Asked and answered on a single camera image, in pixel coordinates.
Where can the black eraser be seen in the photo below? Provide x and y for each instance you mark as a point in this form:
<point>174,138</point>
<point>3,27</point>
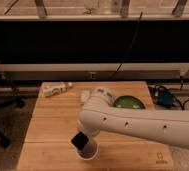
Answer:
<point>79,140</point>

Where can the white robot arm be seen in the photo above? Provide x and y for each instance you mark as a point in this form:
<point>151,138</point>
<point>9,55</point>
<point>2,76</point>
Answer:
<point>164,126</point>

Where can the white ceramic cup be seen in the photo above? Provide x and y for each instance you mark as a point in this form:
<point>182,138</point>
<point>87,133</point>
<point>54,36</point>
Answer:
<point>89,151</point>

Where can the green bowl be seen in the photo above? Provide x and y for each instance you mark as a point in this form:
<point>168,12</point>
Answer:
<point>129,102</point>

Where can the white plastic bottle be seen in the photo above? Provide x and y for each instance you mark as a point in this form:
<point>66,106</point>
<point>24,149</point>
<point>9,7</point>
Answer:
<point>59,88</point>

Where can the white baseboard rail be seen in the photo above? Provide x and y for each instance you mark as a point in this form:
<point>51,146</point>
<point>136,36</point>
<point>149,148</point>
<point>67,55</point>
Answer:
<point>96,71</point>

